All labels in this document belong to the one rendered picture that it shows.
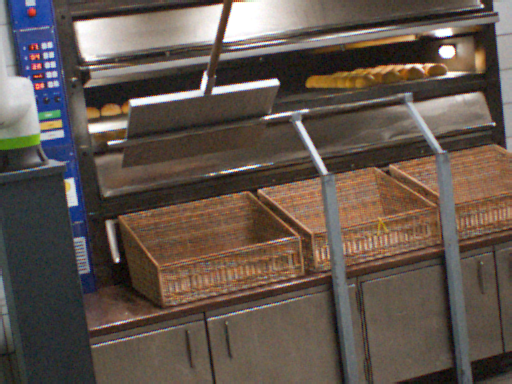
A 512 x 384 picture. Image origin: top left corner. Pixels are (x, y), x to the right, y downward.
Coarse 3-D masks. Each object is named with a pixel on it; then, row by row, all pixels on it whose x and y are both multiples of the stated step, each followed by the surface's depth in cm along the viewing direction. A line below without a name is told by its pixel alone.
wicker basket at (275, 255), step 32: (160, 224) 400; (192, 224) 404; (224, 224) 408; (256, 224) 410; (128, 256) 391; (160, 256) 397; (224, 256) 362; (256, 256) 367; (288, 256) 372; (160, 288) 355; (192, 288) 359; (224, 288) 364
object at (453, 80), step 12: (480, 72) 452; (408, 84) 440; (420, 84) 442; (432, 84) 444; (444, 84) 446; (456, 84) 448; (324, 96) 428; (336, 96) 428; (348, 96) 430; (360, 96) 432; (372, 96) 434; (276, 108) 418; (288, 108) 420; (300, 108) 422; (108, 132) 393; (120, 132) 395
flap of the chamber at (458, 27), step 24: (456, 24) 429; (480, 24) 434; (264, 48) 398; (288, 48) 402; (312, 48) 407; (336, 48) 421; (96, 72) 375; (120, 72) 378; (144, 72) 384; (168, 72) 396
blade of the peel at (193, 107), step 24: (168, 96) 352; (192, 96) 354; (216, 96) 358; (240, 96) 363; (264, 96) 368; (144, 120) 355; (168, 120) 360; (192, 120) 365; (216, 120) 370; (144, 144) 367; (168, 144) 372; (192, 144) 377; (216, 144) 383; (240, 144) 389
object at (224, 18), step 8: (224, 0) 321; (232, 0) 320; (224, 8) 323; (224, 16) 325; (224, 24) 328; (216, 32) 333; (224, 32) 331; (216, 40) 334; (216, 48) 337; (216, 56) 340; (216, 64) 344; (208, 72) 347
